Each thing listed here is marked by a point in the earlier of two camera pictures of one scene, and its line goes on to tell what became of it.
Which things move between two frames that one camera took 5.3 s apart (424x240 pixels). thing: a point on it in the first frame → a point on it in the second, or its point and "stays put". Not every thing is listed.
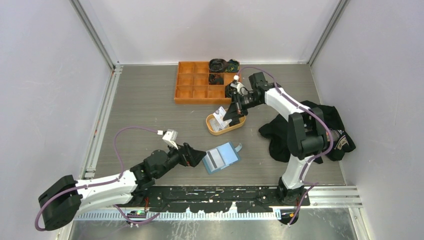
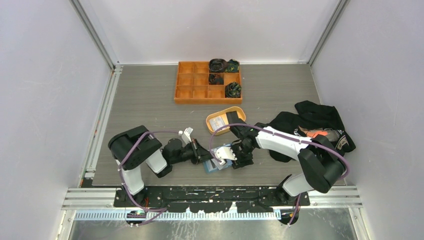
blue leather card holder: x=218 y=158 stays put
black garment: x=276 y=130 stays put
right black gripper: x=235 y=108 → x=241 y=162
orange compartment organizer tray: x=196 y=84 stays put
